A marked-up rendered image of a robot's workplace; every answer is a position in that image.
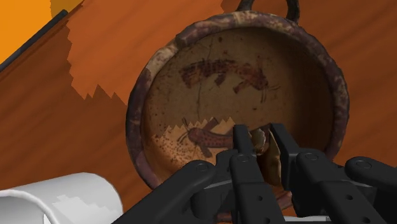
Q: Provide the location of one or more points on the brown painted ceramic bowl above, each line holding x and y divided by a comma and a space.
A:
235, 90

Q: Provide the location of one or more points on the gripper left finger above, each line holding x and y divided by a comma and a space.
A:
248, 173

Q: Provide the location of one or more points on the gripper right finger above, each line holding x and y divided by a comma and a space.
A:
313, 176

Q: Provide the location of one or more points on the small brown object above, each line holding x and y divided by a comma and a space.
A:
269, 156

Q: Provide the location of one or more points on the white cylindrical cup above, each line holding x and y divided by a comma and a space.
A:
62, 201

